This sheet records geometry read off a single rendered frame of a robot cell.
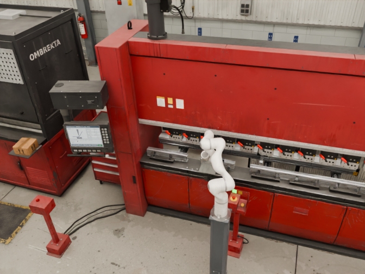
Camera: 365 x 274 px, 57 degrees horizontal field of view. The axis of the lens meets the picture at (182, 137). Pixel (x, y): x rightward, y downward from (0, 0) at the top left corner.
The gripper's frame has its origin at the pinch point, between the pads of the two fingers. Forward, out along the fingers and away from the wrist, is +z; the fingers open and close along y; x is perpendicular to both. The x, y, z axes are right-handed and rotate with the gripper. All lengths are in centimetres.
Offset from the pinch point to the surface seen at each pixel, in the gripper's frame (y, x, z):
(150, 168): 70, 20, 15
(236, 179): -31.8, 13.8, 8.5
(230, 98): -19, -55, -55
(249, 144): -41.1, -20.9, -15.6
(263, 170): -59, -1, 11
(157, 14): 54, -108, -106
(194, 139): 18.9, -17.4, -12.3
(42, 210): 157, 91, -42
